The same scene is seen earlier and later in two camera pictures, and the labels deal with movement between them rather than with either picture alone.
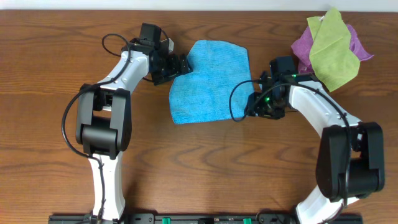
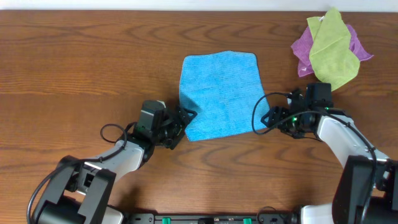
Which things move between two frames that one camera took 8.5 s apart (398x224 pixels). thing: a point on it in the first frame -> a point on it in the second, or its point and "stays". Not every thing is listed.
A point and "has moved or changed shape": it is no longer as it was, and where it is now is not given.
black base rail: (201, 218) stays
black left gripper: (175, 66) -> (179, 125)
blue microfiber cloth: (218, 87) has moved or changed shape
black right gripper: (254, 104) -> (281, 112)
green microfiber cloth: (329, 53) stays
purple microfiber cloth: (301, 46) stays
